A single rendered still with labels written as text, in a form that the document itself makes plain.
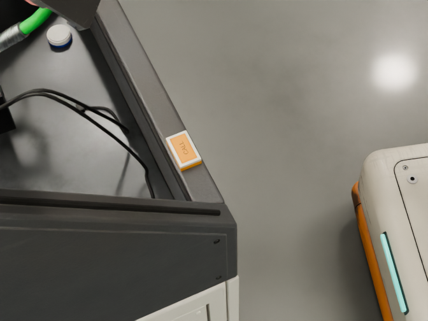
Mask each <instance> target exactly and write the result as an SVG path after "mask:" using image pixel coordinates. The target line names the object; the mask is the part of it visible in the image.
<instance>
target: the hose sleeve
mask: <svg viewBox="0 0 428 321"><path fill-rule="evenodd" d="M20 23H22V22H18V23H17V24H15V25H12V26H11V27H10V28H7V29H6V30H5V31H3V32H2V33H0V52H2V51H3V50H6V49H7V48H9V47H11V46H12V45H14V44H17V43H18V42H19V41H22V40H23V39H24V38H26V37H28V35H29V34H30V33H29V34H24V33H23V32H22V31H21V29H20Z"/></svg>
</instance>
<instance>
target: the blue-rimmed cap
mask: <svg viewBox="0 0 428 321"><path fill-rule="evenodd" d="M46 36H47V39H48V42H49V44H50V45H51V46H53V47H55V48H61V47H64V46H66V45H68V44H69V43H70V42H71V40H72V35H71V31H70V29H69V27H67V26H66V25H61V24H59V25H54V26H52V27H51V28H49V30H48V32H47V34H46Z"/></svg>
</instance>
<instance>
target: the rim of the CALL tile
mask: <svg viewBox="0 0 428 321"><path fill-rule="evenodd" d="M184 133H185V135H186V137H187V139H188V140H189V142H190V144H191V146H192V148H193V150H194V151H195V153H196V155H197V158H196V159H193V160H190V161H188V162H185V163H183V164H182V163H181V161H180V159H179V157H178V155H177V153H176V151H175V150H174V148H173V146H172V144H171V142H170V140H169V139H171V138H174V137H176V136H179V135H181V134H184ZM166 141H167V143H168V145H169V147H170V149H171V151H172V153H173V155H174V157H175V159H176V161H177V163H178V165H179V167H180V169H181V168H184V167H187V166H189V165H191V164H194V163H197V162H199V161H201V157H200V155H199V153H198V151H197V149H196V148H195V146H194V144H193V142H192V140H191V138H190V136H189V134H188V132H187V131H183V132H179V133H178V134H175V135H172V136H170V137H168V138H166Z"/></svg>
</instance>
